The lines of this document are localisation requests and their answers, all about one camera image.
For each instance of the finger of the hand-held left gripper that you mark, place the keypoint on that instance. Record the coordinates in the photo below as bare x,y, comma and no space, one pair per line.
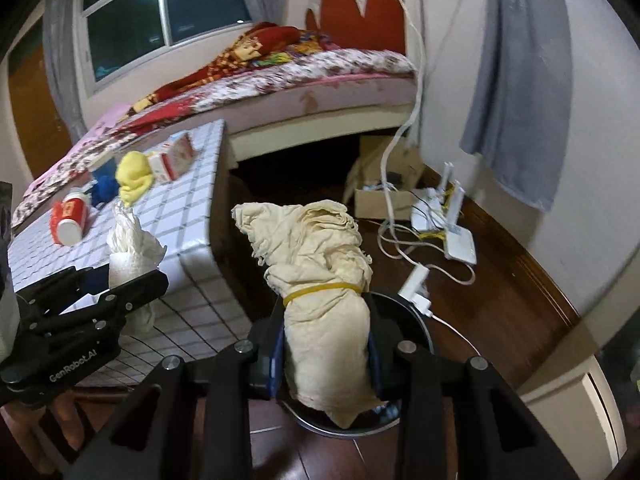
60,285
145,286

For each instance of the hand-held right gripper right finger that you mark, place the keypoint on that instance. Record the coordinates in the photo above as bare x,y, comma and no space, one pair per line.
375,365

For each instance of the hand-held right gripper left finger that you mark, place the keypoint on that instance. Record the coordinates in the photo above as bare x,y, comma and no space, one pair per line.
272,360

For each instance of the white tissue paper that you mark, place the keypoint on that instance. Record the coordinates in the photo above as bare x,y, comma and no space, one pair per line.
132,250

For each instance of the black round bin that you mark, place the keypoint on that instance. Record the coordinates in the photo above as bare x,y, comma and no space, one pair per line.
415,320

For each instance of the cream cloth bundle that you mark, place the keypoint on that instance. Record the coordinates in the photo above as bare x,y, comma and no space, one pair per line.
325,330

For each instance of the red paper cup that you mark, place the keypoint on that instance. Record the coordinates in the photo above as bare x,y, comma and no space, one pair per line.
70,215

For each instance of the dark blue fuzzy cloth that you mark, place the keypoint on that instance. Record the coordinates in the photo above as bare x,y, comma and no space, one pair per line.
106,185

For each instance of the yellow cloth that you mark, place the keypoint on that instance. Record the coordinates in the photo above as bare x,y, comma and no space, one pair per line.
132,172

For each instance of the white and red carton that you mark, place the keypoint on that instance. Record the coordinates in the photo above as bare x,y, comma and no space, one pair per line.
170,157

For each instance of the white power adapter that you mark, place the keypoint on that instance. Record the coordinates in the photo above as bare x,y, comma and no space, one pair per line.
414,282

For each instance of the white router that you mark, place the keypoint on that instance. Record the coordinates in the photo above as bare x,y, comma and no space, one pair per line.
425,212
460,245

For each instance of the cardboard box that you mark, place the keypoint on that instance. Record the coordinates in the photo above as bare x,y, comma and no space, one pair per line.
375,205

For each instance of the pink cloth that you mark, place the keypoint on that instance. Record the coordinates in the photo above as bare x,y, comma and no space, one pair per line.
107,117

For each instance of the wooden door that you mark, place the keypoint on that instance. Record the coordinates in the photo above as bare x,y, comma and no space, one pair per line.
30,110

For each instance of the white framed window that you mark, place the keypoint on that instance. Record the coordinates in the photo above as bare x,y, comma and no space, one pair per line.
125,35

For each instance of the bed with floral sheet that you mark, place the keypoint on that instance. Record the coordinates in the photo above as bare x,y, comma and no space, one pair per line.
325,95

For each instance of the red patterned blanket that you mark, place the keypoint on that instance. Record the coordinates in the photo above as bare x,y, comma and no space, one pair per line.
250,45

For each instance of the red and white headboard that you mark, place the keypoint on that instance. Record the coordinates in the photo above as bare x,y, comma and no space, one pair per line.
350,10

